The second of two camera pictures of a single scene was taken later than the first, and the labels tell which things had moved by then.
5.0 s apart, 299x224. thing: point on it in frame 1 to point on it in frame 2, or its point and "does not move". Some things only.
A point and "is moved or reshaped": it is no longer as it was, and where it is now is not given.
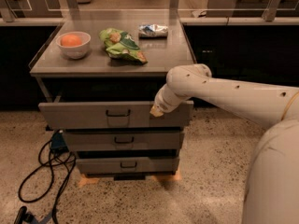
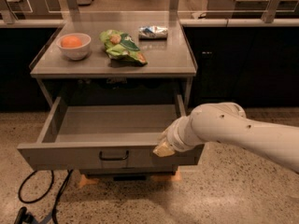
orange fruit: [71, 40] does not move
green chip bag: [119, 44] does not move
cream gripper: [162, 105] to [173, 136]
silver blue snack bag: [152, 31] does not move
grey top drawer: [112, 116] is moved or reshaped
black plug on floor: [24, 217] does not move
